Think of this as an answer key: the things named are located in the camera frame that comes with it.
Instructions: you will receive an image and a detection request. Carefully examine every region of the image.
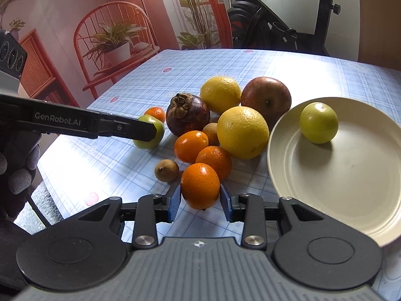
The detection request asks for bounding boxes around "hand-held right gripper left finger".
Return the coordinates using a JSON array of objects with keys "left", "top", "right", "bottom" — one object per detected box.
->
[{"left": 78, "top": 183, "right": 182, "bottom": 248}]

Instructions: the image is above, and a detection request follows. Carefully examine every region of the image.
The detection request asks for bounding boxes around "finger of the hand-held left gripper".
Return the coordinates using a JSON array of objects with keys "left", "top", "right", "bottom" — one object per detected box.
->
[{"left": 100, "top": 113, "right": 158, "bottom": 142}]

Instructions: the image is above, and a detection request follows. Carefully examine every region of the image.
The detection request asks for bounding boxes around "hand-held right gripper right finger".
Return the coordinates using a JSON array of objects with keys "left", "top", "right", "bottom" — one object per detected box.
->
[{"left": 220, "top": 184, "right": 325, "bottom": 248}]

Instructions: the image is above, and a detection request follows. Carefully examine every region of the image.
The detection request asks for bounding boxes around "green plum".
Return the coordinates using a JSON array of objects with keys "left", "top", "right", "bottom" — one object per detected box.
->
[
  {"left": 299, "top": 102, "right": 339, "bottom": 145},
  {"left": 133, "top": 114, "right": 165, "bottom": 150}
]

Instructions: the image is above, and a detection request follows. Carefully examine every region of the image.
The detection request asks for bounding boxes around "orange tangerine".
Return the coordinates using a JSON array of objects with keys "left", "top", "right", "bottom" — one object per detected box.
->
[
  {"left": 180, "top": 162, "right": 221, "bottom": 210},
  {"left": 144, "top": 107, "right": 166, "bottom": 123},
  {"left": 195, "top": 146, "right": 233, "bottom": 181},
  {"left": 174, "top": 130, "right": 209, "bottom": 164}
]

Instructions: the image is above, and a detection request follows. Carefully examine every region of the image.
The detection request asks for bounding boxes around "dark purple mangosteen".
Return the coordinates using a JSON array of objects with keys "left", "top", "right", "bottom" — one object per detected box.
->
[{"left": 166, "top": 92, "right": 211, "bottom": 135}]

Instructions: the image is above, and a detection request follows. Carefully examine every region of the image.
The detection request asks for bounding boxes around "hidden brown kiwi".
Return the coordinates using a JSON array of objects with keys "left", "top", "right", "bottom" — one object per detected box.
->
[{"left": 202, "top": 122, "right": 220, "bottom": 147}]

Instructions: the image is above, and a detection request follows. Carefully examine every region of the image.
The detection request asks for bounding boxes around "round yellow orange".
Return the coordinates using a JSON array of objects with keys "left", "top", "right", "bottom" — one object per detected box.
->
[{"left": 217, "top": 106, "right": 270, "bottom": 160}]

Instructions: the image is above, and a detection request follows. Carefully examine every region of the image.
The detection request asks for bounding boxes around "yellow lemon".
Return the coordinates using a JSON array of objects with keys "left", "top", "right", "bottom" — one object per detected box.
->
[{"left": 200, "top": 76, "right": 242, "bottom": 114}]

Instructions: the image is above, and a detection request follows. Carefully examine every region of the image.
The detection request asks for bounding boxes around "red apple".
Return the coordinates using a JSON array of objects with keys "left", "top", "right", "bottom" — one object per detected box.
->
[{"left": 241, "top": 77, "right": 292, "bottom": 121}]

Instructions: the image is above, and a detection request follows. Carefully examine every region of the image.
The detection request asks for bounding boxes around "cream plate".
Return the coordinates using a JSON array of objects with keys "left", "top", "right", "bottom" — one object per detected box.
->
[{"left": 267, "top": 97, "right": 401, "bottom": 247}]

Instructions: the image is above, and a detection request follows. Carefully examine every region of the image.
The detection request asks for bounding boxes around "person's left hand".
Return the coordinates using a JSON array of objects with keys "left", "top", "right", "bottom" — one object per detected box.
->
[{"left": 0, "top": 132, "right": 41, "bottom": 217}]

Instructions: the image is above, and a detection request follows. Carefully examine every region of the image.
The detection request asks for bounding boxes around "grey fluffy rug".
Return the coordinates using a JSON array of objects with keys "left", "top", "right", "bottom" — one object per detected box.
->
[{"left": 14, "top": 180, "right": 61, "bottom": 234}]

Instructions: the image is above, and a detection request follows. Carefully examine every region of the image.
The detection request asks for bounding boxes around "black table leg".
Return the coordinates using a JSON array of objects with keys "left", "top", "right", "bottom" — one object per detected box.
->
[{"left": 26, "top": 193, "right": 51, "bottom": 228}]

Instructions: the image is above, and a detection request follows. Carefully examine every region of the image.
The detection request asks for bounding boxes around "black exercise bike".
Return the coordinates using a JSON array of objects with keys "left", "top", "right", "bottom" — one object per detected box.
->
[{"left": 226, "top": 0, "right": 359, "bottom": 56}]

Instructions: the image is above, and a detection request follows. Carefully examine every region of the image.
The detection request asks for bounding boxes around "wall poster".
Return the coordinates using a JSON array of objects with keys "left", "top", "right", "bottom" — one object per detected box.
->
[{"left": 0, "top": 0, "right": 234, "bottom": 107}]

